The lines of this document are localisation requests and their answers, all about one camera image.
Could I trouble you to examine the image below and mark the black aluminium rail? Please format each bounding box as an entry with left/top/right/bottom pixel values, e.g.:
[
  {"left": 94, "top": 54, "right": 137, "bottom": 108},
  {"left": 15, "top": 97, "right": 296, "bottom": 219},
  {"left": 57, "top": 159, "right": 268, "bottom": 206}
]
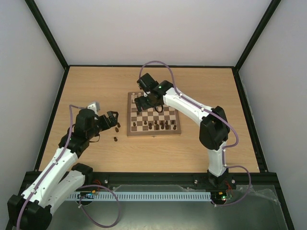
[{"left": 24, "top": 171, "right": 279, "bottom": 186}]

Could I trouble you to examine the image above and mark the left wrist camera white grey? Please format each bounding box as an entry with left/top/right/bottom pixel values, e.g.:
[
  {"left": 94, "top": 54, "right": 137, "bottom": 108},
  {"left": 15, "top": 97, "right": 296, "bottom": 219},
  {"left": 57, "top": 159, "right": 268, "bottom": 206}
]
[{"left": 87, "top": 102, "right": 100, "bottom": 112}]

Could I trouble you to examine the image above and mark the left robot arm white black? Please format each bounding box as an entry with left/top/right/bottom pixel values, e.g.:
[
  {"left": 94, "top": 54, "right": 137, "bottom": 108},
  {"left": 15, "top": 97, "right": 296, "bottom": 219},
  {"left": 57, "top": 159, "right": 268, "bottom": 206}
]
[{"left": 7, "top": 103, "right": 118, "bottom": 230}]

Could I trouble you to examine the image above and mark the white slotted cable duct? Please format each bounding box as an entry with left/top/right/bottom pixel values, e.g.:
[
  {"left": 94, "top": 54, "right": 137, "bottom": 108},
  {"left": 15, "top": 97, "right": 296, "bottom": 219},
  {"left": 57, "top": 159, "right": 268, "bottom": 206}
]
[{"left": 67, "top": 190, "right": 212, "bottom": 202}]

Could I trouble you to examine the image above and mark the wooden chess board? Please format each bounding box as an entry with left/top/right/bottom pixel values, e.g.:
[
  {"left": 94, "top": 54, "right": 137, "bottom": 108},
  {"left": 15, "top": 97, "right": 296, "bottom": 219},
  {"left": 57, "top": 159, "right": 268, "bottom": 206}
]
[{"left": 127, "top": 92, "right": 181, "bottom": 137}]

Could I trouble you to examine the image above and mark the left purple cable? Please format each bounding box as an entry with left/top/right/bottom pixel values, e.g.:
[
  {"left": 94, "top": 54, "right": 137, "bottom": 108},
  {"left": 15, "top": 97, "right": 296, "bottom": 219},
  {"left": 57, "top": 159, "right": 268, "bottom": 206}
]
[{"left": 18, "top": 104, "right": 120, "bottom": 228}]

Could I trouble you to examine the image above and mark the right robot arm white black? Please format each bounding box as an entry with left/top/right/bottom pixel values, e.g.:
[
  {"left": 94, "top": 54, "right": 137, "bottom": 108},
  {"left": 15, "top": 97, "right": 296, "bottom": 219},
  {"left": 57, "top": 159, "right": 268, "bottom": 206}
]
[{"left": 135, "top": 73, "right": 230, "bottom": 188}]

